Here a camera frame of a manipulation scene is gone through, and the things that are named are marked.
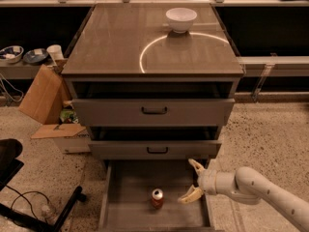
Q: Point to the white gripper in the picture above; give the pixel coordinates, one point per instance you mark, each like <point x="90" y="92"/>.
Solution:
<point x="206" y="181"/>

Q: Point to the red coke can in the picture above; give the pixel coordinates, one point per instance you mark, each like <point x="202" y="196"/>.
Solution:
<point x="157" y="198"/>

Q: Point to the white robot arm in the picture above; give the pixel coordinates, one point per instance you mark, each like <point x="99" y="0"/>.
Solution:
<point x="248" y="186"/>

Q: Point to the grey bottom drawer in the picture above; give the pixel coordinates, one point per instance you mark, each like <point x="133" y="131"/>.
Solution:
<point x="127" y="199"/>

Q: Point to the grey drawer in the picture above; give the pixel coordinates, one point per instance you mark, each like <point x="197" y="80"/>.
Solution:
<point x="153" y="113"/>
<point x="127" y="199"/>
<point x="155" y="150"/>

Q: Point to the grey middle drawer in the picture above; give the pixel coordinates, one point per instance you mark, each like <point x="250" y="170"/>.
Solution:
<point x="155" y="150"/>

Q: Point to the grey drawer cabinet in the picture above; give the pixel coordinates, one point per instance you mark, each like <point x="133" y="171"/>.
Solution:
<point x="128" y="51"/>

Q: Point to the grey top drawer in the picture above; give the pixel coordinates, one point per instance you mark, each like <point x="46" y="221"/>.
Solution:
<point x="153" y="113"/>

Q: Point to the white cardboard box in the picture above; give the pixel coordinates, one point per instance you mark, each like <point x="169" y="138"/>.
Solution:
<point x="69" y="138"/>

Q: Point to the green snack bag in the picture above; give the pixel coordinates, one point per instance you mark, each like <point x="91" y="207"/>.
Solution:
<point x="68" y="116"/>

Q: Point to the white ceramic bowl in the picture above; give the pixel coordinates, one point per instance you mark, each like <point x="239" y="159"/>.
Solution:
<point x="180" y="19"/>

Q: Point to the brown cardboard box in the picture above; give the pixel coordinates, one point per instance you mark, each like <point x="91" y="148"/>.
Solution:
<point x="44" y="99"/>

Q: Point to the white paper cup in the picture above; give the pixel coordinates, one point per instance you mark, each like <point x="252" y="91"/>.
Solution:
<point x="55" y="52"/>

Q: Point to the dark blue bowl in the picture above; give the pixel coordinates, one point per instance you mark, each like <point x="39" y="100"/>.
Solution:
<point x="35" y="56"/>

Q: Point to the blue patterned bowl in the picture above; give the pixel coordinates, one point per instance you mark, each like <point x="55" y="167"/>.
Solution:
<point x="11" y="54"/>

